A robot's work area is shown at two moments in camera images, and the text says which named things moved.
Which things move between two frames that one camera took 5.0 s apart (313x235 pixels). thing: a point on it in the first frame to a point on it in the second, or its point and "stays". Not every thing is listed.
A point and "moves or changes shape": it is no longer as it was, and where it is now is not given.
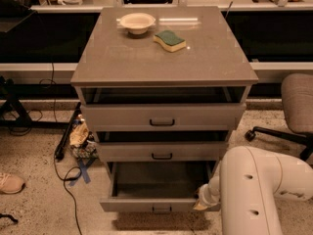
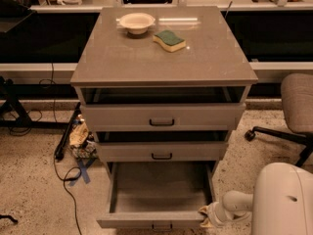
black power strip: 67,132 stays
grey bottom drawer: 156,187 moves or changes shape
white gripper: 204,197 to 214,213
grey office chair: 296,91 stays
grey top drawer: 162,117 stays
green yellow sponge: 169,40 stays
